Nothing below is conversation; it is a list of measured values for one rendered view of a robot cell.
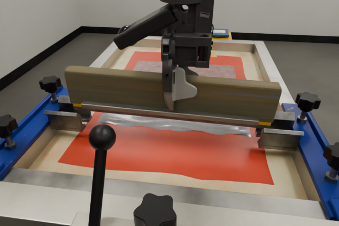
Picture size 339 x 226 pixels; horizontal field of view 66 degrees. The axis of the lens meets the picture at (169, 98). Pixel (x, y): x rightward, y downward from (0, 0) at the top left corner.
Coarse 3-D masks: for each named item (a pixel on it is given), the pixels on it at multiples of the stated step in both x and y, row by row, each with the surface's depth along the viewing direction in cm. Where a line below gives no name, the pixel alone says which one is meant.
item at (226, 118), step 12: (96, 108) 52; (108, 108) 51; (120, 108) 51; (132, 108) 51; (144, 108) 51; (156, 108) 51; (216, 120) 49; (228, 120) 49; (240, 120) 48; (252, 120) 48
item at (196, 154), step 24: (216, 72) 86; (240, 72) 86; (168, 144) 56; (192, 144) 56; (216, 144) 56; (240, 144) 56; (168, 168) 50; (192, 168) 50; (216, 168) 50; (240, 168) 50; (264, 168) 50
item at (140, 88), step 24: (72, 72) 50; (96, 72) 49; (120, 72) 49; (144, 72) 50; (72, 96) 53; (96, 96) 52; (120, 96) 51; (144, 96) 50; (216, 96) 48; (240, 96) 47; (264, 96) 47; (264, 120) 49
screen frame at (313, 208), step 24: (216, 48) 103; (240, 48) 101; (264, 48) 95; (264, 72) 80; (288, 96) 66; (24, 168) 45; (120, 192) 41; (144, 192) 41; (168, 192) 41; (192, 192) 41; (216, 192) 41; (312, 192) 42; (312, 216) 37
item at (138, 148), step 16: (128, 64) 92; (144, 64) 92; (160, 64) 92; (96, 112) 66; (128, 128) 60; (144, 128) 60; (80, 144) 56; (128, 144) 56; (144, 144) 56; (160, 144) 56; (64, 160) 51; (80, 160) 51; (112, 160) 51; (128, 160) 51; (144, 160) 51; (160, 160) 51
